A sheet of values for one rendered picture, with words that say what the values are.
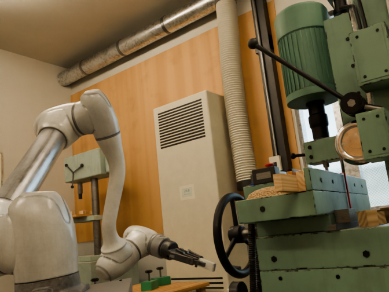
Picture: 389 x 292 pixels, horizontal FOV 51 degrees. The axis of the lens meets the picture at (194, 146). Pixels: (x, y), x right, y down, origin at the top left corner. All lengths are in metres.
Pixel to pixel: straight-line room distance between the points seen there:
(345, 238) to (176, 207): 1.96
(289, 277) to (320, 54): 0.66
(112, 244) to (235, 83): 1.64
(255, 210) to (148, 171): 2.51
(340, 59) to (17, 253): 1.02
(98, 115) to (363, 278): 1.02
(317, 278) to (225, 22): 2.29
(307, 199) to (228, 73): 2.00
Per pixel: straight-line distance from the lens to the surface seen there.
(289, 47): 1.35
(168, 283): 2.74
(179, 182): 2.89
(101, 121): 1.54
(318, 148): 1.29
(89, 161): 3.39
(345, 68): 1.28
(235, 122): 2.80
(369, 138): 1.08
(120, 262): 1.61
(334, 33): 1.32
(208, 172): 2.74
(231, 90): 2.87
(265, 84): 2.83
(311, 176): 1.01
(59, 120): 1.56
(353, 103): 1.15
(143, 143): 3.58
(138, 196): 3.58
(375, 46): 1.15
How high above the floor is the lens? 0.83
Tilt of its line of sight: 12 degrees up
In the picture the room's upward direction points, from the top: 6 degrees counter-clockwise
